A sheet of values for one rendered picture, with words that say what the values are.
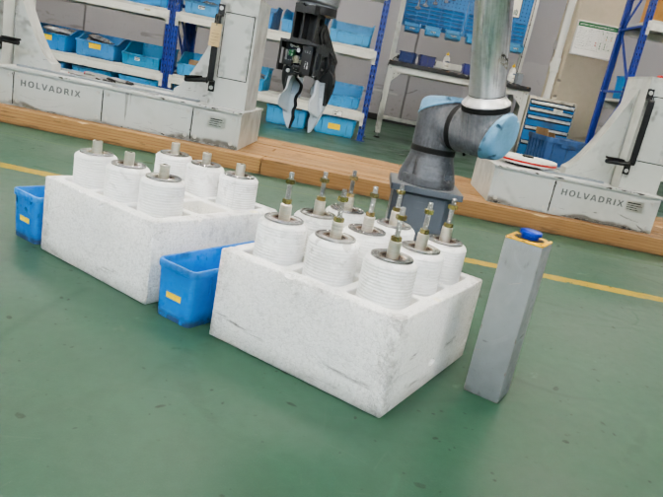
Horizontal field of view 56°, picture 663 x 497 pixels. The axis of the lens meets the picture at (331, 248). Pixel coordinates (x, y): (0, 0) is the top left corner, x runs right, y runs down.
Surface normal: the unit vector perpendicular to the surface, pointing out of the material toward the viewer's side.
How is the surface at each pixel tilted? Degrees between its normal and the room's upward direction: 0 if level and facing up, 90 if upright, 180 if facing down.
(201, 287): 92
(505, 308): 90
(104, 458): 0
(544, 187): 90
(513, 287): 90
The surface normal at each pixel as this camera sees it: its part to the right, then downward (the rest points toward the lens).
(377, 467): 0.19, -0.95
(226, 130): -0.07, 0.26
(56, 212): -0.57, 0.11
